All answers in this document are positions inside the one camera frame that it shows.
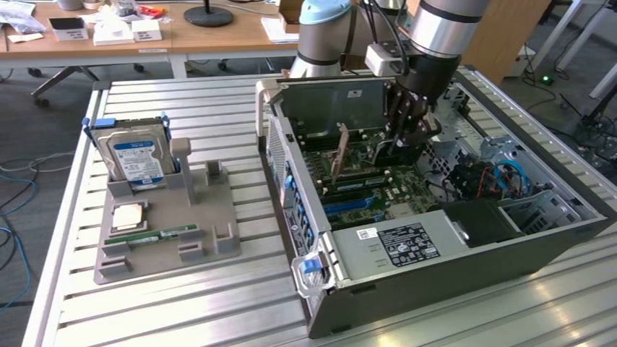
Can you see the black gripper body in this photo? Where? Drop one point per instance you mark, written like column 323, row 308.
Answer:
column 431, row 79

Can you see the grey sheet metal disk bay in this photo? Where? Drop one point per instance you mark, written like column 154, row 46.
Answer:
column 544, row 206

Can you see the blue expansion slot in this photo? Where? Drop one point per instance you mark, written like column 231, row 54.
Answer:
column 353, row 205

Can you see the beige tape roll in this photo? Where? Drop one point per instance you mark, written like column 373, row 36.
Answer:
column 93, row 4

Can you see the white box black top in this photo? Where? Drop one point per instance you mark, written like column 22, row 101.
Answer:
column 70, row 34

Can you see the green motherboard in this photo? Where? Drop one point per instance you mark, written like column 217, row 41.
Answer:
column 410, row 188

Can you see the green graphics card black fan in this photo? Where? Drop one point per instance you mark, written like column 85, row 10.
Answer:
column 342, row 152

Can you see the silver CPU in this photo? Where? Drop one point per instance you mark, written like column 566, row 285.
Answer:
column 129, row 217

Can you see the wooden desk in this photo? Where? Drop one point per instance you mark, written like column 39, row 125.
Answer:
column 217, row 36

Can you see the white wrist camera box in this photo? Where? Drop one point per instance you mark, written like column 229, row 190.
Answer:
column 383, row 61

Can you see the white paper stack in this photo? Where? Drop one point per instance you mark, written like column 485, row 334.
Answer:
column 278, row 32

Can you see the blue case latch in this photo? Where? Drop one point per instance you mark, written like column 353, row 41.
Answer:
column 309, row 267

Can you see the wooden cabinet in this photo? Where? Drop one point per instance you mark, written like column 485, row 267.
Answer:
column 511, row 36

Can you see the green RAM stick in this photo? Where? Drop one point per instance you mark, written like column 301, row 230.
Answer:
column 145, row 236
column 367, row 183

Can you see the grey parts rack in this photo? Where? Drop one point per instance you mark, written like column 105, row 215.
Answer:
column 207, row 213

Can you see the grey caster leg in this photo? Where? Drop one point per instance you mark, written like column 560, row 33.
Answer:
column 54, row 81

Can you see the black device green light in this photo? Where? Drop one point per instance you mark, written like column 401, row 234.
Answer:
column 546, row 79

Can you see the grey cup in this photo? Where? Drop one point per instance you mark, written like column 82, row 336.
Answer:
column 70, row 4

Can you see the perforated metal disk bay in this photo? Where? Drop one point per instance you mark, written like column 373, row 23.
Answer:
column 458, row 155

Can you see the open black PC case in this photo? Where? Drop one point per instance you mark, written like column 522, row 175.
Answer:
column 434, row 289

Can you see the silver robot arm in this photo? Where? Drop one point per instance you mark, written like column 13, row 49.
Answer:
column 323, row 43

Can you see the black round lamp base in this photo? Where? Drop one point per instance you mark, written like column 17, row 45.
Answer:
column 207, row 18

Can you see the hard disk blue caddy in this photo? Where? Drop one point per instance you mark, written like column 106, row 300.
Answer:
column 138, row 159

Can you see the grey power supply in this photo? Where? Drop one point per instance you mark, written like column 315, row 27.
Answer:
column 353, row 253

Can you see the red small item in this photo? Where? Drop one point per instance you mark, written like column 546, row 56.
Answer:
column 154, row 12

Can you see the white box black label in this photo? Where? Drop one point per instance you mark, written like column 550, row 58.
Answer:
column 147, row 34

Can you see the white open cardboard box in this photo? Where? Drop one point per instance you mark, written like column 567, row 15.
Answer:
column 114, row 38

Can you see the silver chipset heatsink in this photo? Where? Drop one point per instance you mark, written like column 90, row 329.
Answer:
column 402, row 210

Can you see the white paper note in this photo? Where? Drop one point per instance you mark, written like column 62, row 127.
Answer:
column 25, row 38

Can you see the brown cardboard box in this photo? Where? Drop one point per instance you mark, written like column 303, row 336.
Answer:
column 290, row 11

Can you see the clear plastic bag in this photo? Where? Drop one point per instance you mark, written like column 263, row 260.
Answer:
column 17, row 16

